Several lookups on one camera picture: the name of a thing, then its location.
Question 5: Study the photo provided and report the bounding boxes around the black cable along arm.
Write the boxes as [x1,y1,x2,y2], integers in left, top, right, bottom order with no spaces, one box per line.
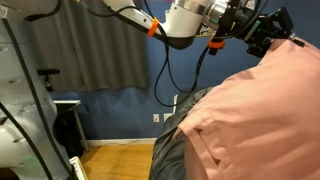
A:
[0,0,73,180]

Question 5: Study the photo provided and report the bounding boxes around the grey blanket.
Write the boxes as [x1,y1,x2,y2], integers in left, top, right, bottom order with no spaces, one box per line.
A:
[148,87,214,180]

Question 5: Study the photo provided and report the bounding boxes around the black side table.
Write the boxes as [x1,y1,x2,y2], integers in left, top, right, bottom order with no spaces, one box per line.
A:
[53,99,90,153]

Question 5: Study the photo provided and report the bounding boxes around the black braided cable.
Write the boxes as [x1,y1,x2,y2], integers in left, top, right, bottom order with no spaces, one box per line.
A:
[190,46,214,96]

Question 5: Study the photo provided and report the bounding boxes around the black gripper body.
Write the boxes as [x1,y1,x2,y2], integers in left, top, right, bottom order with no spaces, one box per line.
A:
[244,7,295,58]

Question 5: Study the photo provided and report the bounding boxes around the black looping robot cable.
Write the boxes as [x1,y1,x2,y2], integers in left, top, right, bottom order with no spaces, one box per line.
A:
[142,0,201,108]

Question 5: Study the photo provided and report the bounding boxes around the white framed board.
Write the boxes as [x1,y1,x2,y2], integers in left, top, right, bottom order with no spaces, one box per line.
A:
[68,155,90,180]

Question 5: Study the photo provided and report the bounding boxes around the grey curtain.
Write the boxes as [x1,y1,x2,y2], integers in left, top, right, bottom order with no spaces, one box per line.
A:
[26,0,150,93]

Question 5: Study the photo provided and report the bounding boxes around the black bin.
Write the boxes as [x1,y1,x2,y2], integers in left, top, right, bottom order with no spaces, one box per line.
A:
[54,109,84,158]

